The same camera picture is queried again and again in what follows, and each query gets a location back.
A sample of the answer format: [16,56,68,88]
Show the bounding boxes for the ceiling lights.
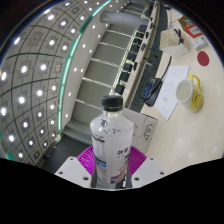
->
[0,0,111,161]

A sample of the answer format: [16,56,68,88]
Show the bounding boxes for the black desk phone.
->
[141,77,164,108]

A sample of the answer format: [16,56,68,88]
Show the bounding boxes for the clear black-capped drink bottle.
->
[89,94,135,191]

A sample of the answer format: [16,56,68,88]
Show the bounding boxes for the small white rectangular pack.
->
[192,35,209,51]

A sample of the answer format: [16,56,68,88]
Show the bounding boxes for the long curved conference desk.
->
[128,3,174,113]

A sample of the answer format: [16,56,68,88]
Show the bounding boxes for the yellow mug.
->
[175,73,205,113]

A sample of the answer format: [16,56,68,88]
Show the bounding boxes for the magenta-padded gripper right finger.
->
[128,145,165,188]

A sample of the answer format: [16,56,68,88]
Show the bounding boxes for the white compartment organizer box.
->
[159,28,191,60]

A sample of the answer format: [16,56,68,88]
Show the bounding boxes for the black office chairs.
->
[113,23,151,98]

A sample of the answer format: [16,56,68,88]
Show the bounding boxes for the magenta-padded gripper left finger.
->
[54,145,98,188]

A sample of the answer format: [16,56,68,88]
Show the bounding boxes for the black phone cable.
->
[159,56,173,81]

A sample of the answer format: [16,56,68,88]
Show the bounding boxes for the white printed paper sheet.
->
[153,64,190,121]

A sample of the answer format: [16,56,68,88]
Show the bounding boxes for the white printed cardboard box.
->
[131,111,158,151]

